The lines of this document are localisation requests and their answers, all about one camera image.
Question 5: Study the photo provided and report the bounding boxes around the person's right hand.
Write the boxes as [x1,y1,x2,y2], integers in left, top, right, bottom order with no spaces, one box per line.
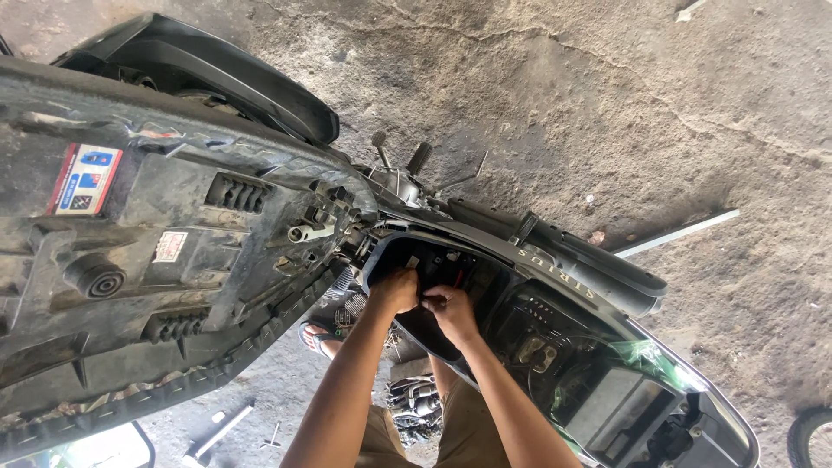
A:
[420,285,481,346]

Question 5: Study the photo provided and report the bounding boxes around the person's left hand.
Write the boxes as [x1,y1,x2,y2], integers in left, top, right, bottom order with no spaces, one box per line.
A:
[367,267,421,317]

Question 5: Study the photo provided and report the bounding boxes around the grey finned engine cylinder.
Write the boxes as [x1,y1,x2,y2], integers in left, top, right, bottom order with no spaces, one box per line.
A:
[324,265,369,328]

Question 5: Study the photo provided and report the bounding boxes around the person's blue sandal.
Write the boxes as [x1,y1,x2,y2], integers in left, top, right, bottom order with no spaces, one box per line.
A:
[298,320,346,360]

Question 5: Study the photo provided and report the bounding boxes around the heap of metal engine parts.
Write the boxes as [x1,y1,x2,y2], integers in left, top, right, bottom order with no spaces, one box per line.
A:
[383,374,445,449]

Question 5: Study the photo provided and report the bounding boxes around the thin metal stand rod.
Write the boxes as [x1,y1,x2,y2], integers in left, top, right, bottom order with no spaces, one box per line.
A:
[434,151,489,194]

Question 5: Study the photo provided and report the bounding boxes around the black rubber foot peg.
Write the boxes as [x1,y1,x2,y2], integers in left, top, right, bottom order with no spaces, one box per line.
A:
[406,141,434,177]

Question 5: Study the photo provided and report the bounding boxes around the person's khaki shorts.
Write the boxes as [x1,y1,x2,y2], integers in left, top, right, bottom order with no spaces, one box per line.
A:
[354,376,516,468]

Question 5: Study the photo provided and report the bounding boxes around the black motorcycle body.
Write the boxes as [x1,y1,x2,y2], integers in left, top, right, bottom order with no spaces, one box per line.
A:
[338,188,761,468]

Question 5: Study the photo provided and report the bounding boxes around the small white sticker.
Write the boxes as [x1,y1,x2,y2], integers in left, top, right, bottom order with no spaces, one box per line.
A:
[151,231,189,264]

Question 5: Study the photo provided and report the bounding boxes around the grey metal pipe tool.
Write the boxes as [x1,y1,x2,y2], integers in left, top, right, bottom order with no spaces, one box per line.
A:
[181,399,256,468]

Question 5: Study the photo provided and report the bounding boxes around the long white metal bar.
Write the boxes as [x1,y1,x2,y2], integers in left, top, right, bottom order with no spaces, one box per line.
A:
[613,208,741,259]

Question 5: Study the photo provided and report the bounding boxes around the black raised motorcycle seat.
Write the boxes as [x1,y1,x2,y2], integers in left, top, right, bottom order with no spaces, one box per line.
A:
[0,55,379,464]

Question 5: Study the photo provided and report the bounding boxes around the black motorcycle front fairing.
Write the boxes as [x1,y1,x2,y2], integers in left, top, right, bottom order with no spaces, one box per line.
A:
[51,12,341,148]

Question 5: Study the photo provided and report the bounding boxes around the red and blue sticker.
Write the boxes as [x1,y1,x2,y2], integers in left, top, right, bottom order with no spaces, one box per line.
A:
[45,142,124,217]

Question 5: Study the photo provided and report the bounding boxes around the black tyre wheel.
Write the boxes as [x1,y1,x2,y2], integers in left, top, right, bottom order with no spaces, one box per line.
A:
[786,406,832,468]

